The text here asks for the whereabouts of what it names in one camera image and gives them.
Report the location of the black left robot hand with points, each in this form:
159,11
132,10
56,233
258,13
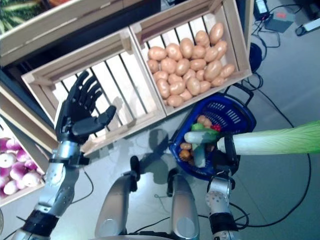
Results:
75,112

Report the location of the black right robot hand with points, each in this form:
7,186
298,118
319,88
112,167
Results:
228,162

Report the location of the white green napa cabbage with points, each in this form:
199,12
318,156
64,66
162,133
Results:
275,140

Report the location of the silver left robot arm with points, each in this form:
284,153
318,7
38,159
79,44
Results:
57,180

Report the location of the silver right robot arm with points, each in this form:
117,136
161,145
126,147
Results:
217,200

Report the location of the blue plastic shopping basket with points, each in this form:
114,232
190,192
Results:
240,117

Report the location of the small red vegetable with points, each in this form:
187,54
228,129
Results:
216,128

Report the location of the white dark-green long vegetable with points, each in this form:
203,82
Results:
197,137

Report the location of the round orange vegetable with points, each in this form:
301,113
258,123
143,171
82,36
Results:
186,155

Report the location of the small green pepper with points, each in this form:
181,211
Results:
200,127

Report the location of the tan knobbly root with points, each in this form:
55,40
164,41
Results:
203,120

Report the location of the wooden display rack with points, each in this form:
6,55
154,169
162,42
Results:
25,117

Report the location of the silver right robot leg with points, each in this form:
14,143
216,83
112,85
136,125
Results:
183,205

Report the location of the silver robot leg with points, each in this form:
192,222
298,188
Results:
115,205
183,205

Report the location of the purple white onion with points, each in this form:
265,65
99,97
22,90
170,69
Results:
31,178
11,187
5,143
7,158
30,164
18,148
18,170

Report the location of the tan potato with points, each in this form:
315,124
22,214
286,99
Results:
189,74
182,67
202,37
175,100
160,75
198,52
168,65
221,48
174,51
163,88
216,33
218,81
227,70
198,64
200,75
186,95
213,70
175,78
157,53
211,54
153,65
193,85
177,87
205,86
186,48

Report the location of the large wooden crate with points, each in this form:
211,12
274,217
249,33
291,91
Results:
50,27

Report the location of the silver left robot leg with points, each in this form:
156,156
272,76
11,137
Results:
115,205

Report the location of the black round stand base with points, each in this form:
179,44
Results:
255,56

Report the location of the grey robot waist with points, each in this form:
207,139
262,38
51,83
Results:
140,237

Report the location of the green striped pumpkin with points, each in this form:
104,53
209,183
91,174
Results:
15,12

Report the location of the grey box orange label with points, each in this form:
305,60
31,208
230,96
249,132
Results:
278,21

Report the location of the white standing desk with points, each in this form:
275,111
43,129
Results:
311,26

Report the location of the black power adapter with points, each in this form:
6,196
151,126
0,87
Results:
261,6

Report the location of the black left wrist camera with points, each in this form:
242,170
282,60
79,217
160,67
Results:
84,160

